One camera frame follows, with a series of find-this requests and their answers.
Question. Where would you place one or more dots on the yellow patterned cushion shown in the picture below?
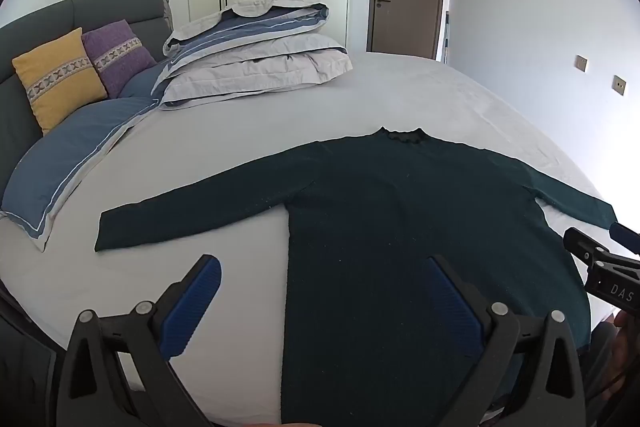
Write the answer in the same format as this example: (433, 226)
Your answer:
(60, 77)

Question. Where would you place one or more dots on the person's right hand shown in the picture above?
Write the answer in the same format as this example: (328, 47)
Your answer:
(627, 347)

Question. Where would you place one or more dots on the grey upholstered headboard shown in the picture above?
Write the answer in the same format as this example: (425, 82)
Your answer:
(30, 37)

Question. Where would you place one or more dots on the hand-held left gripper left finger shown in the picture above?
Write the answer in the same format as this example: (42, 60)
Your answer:
(195, 302)

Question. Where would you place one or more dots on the purple patterned cushion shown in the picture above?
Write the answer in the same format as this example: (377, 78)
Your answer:
(120, 57)

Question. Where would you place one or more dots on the blue pillow with grey border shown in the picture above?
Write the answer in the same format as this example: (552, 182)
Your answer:
(75, 157)

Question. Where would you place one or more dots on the dark green sweater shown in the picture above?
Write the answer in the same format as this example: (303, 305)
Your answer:
(400, 232)

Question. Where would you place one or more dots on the folded grey blue duvet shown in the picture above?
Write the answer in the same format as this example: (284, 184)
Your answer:
(250, 52)

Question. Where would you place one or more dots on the bed with grey sheet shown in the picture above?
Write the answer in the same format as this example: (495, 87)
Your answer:
(225, 142)

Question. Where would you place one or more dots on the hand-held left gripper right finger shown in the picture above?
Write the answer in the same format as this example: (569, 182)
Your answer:
(455, 307)

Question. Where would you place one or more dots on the thin pole beside door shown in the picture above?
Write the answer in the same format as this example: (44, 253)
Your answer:
(444, 38)

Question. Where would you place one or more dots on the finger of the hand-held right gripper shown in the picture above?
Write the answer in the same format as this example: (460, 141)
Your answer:
(582, 244)
(626, 238)

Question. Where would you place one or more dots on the metal wall socket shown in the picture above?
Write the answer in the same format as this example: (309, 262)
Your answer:
(620, 85)
(580, 63)

